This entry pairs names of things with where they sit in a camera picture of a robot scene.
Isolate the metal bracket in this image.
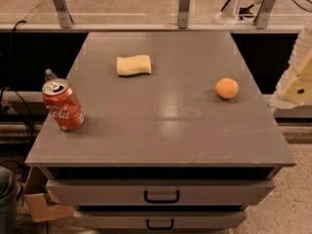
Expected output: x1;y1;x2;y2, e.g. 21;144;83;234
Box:
253;0;276;29
177;0;190;29
53;0;73;28

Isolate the left metal bracket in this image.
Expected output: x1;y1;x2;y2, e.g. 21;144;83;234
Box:
53;0;73;28

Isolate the grey drawer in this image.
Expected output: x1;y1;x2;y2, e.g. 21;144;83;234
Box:
74;211;247;231
48;179;275;206

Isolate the dark bin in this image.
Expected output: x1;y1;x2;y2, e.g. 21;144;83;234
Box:
0;167;18;234

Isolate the black cable left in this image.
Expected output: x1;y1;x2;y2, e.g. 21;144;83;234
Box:
0;19;38;144

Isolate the white stand behind glass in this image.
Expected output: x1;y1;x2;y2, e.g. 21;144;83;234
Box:
214;0;266;21

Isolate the yellow sponge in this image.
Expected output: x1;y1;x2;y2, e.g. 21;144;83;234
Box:
116;55;151;76

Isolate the right metal bracket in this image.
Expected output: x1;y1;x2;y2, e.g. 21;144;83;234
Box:
253;0;276;29

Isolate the orange fruit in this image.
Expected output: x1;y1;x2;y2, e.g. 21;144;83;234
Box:
215;78;239;99

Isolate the upper grey drawer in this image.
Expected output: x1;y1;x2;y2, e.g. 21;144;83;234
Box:
48;179;275;206

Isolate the grey drawer cabinet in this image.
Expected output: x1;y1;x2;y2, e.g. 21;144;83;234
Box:
26;31;295;234

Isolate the red cola can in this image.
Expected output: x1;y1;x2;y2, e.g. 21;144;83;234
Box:
42;78;85;132

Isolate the lower grey drawer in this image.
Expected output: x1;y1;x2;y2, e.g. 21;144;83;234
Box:
74;211;247;231

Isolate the clear plastic bottle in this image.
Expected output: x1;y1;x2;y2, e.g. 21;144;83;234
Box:
45;69;58;81

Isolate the cardboard box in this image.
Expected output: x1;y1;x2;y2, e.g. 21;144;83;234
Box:
23;168;74;222

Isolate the middle metal bracket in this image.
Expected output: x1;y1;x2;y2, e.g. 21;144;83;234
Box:
177;0;190;29

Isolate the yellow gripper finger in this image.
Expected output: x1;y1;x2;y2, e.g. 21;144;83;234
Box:
280;50;312;103

